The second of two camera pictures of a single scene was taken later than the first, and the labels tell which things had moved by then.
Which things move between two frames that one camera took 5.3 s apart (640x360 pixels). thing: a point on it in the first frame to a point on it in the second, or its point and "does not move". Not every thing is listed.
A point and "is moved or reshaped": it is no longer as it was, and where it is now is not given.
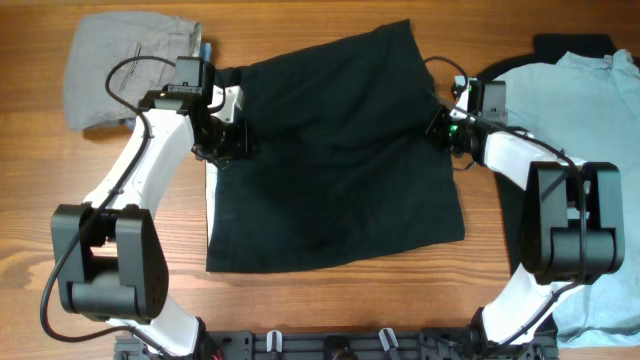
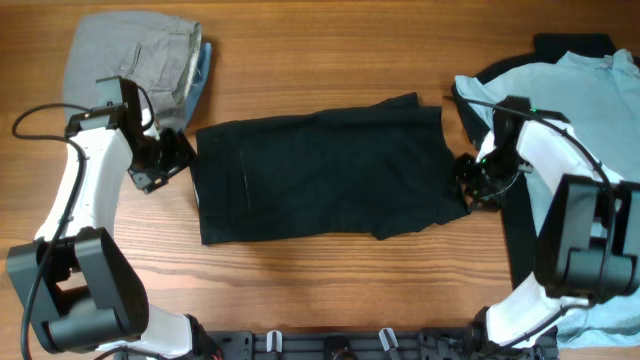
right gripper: [442, 113] to [488, 201]
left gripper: [242, 147] to [180, 156]
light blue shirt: [589, 107] does not move
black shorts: [341, 167] is moved or reshaped
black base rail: [349, 344] does not move
